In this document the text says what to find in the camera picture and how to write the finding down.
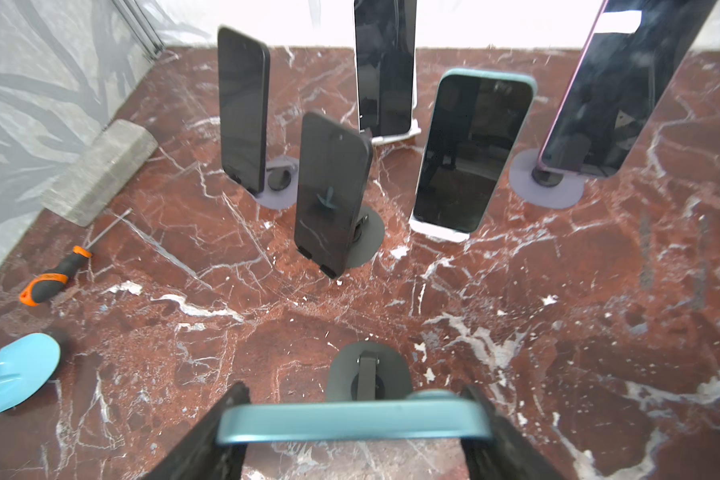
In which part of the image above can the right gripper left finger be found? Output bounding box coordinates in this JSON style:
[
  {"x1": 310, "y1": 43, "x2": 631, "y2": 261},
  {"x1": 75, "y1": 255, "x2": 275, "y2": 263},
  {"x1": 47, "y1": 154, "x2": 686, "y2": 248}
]
[{"x1": 144, "y1": 381, "x2": 251, "y2": 479}]

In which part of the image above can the white stand under teal phone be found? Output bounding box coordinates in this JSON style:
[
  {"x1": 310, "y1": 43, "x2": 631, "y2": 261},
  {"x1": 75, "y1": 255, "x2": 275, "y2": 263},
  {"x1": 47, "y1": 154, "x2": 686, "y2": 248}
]
[{"x1": 409, "y1": 217, "x2": 470, "y2": 243}]

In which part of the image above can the light blue plastic trowel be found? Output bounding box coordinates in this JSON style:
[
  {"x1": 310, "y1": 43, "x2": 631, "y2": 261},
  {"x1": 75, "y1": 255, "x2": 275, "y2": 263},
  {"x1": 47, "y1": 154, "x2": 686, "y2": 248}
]
[{"x1": 0, "y1": 333, "x2": 61, "y2": 413}]

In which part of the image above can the white stand at back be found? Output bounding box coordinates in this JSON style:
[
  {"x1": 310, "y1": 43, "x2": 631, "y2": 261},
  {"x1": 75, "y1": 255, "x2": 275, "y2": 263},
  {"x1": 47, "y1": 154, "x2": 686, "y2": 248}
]
[{"x1": 371, "y1": 119, "x2": 422, "y2": 146}]

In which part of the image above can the purple-grey stand back right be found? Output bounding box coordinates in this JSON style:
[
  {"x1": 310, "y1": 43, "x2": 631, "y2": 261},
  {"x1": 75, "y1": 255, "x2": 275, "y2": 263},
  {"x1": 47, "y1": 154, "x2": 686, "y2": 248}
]
[{"x1": 509, "y1": 149, "x2": 585, "y2": 210}]

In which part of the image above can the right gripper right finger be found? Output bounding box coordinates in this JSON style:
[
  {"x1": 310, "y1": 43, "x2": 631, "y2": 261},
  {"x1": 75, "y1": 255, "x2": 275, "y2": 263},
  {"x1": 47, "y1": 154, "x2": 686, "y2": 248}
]
[{"x1": 460, "y1": 385, "x2": 564, "y2": 480}]

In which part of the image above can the black phone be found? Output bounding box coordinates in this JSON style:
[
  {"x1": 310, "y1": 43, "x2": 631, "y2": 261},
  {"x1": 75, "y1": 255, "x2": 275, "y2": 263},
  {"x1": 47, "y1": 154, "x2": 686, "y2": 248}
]
[
  {"x1": 217, "y1": 26, "x2": 270, "y2": 195},
  {"x1": 294, "y1": 112, "x2": 373, "y2": 279}
]

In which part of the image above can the grey stone block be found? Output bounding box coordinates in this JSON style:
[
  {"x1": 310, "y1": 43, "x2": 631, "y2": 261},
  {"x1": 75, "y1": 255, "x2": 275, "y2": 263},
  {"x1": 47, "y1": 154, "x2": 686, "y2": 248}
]
[{"x1": 42, "y1": 119, "x2": 158, "y2": 227}]

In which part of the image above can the white-edged phone at back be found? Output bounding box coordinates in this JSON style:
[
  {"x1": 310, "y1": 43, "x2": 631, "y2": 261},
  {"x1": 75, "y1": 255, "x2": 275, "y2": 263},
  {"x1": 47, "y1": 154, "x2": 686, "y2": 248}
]
[{"x1": 354, "y1": 0, "x2": 417, "y2": 138}]

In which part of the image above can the purple-edged phone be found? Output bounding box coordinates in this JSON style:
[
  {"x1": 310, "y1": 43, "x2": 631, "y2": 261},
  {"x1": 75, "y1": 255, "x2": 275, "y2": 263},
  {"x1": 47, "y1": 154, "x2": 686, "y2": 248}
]
[{"x1": 538, "y1": 0, "x2": 715, "y2": 178}]

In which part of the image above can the teal-edged phone on white stand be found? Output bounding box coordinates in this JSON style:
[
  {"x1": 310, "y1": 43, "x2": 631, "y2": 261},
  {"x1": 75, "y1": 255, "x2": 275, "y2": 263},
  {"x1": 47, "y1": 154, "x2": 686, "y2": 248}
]
[{"x1": 410, "y1": 68, "x2": 537, "y2": 235}]

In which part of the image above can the teal phone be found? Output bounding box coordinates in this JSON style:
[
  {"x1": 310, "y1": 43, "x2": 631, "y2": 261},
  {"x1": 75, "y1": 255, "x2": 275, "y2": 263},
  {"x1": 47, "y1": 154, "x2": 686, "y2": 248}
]
[{"x1": 216, "y1": 390, "x2": 493, "y2": 445}]

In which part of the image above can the grey round stand far left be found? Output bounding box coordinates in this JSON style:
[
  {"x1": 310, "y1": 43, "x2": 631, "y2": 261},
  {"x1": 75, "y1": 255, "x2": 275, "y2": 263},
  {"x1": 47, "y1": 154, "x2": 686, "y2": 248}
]
[{"x1": 254, "y1": 155, "x2": 299, "y2": 210}]

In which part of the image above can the dark grey front stand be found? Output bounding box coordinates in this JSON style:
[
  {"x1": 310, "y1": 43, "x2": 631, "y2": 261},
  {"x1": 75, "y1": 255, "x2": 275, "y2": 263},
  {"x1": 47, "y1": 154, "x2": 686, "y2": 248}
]
[{"x1": 326, "y1": 341, "x2": 413, "y2": 402}]

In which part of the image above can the orange black screwdriver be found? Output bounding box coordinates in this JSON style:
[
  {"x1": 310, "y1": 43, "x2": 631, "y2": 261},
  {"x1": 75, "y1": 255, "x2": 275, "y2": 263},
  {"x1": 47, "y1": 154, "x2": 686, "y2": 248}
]
[{"x1": 18, "y1": 209, "x2": 132, "y2": 307}]

